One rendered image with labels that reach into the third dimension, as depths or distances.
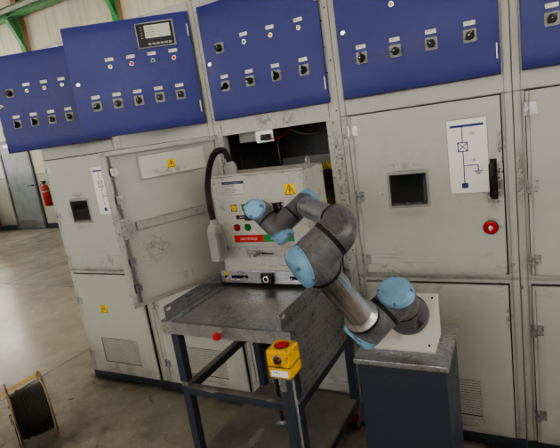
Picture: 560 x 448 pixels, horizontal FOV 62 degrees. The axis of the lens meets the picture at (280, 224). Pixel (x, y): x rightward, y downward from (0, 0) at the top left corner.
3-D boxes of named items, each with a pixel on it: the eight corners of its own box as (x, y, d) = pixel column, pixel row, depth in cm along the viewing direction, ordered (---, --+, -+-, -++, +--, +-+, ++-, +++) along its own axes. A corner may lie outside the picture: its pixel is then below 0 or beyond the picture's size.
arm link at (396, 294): (428, 303, 160) (420, 287, 149) (399, 331, 159) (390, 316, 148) (402, 282, 167) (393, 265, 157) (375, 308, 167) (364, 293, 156)
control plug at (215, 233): (220, 262, 219) (213, 226, 215) (212, 262, 221) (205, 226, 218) (229, 257, 226) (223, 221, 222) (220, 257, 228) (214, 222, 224)
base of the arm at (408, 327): (430, 295, 171) (425, 284, 163) (428, 336, 164) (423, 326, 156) (388, 295, 178) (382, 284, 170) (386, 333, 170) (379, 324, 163)
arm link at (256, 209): (254, 225, 164) (237, 208, 165) (262, 226, 174) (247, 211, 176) (269, 209, 163) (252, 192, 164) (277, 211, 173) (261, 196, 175)
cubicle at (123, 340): (164, 392, 306) (84, 29, 260) (90, 379, 339) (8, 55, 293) (263, 308, 422) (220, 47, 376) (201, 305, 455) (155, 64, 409)
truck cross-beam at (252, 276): (322, 285, 209) (320, 272, 208) (222, 282, 234) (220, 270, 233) (326, 281, 213) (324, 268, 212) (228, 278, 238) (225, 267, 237)
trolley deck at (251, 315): (292, 346, 172) (290, 331, 171) (163, 333, 201) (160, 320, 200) (351, 281, 230) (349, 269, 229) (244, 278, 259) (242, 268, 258)
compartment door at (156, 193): (129, 306, 227) (94, 153, 211) (235, 267, 265) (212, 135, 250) (134, 309, 221) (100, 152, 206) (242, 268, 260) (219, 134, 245)
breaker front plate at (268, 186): (315, 275, 209) (300, 169, 200) (225, 273, 232) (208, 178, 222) (316, 274, 211) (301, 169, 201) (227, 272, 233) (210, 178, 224)
